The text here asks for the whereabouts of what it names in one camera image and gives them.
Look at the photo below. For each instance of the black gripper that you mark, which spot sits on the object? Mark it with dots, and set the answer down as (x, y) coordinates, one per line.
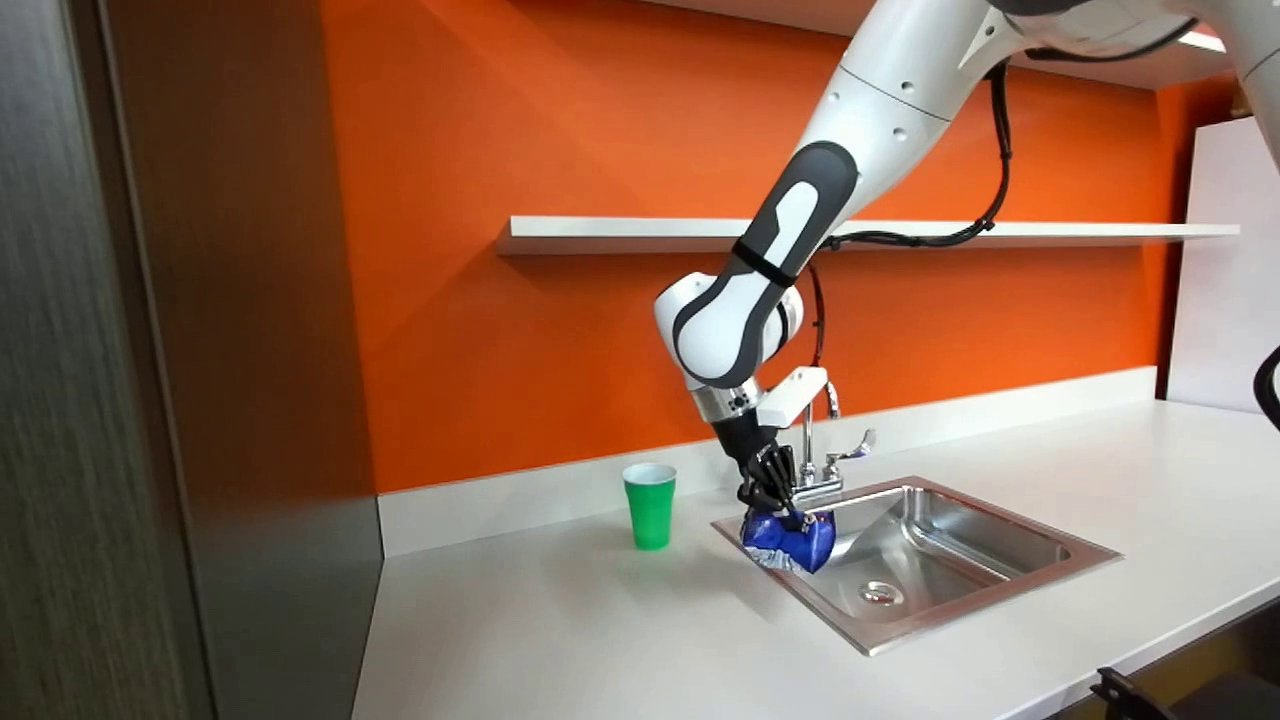
(744, 444)

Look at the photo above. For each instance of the blue Doritos chip bag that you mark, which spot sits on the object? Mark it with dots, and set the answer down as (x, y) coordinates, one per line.
(791, 542)

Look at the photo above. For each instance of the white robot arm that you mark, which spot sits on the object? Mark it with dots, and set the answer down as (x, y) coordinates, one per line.
(864, 107)

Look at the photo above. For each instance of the chrome sink faucet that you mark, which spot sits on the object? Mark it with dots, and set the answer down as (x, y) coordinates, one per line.
(842, 478)

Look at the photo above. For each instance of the round metal sink drain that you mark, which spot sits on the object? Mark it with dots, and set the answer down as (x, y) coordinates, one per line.
(881, 590)

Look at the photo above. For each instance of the stainless steel sink basin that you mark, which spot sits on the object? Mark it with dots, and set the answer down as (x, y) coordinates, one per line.
(975, 545)

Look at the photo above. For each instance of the green plastic cup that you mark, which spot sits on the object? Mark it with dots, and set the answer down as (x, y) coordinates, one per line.
(648, 515)

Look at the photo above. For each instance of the white board panel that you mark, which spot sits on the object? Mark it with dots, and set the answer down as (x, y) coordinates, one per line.
(1225, 293)

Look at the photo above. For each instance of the dark grey tall cabinet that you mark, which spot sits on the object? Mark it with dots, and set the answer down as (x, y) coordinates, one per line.
(202, 402)

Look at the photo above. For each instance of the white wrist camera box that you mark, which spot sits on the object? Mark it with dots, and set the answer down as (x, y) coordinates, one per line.
(795, 397)

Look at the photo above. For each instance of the white wall shelf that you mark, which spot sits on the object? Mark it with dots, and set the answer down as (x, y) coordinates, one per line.
(601, 235)

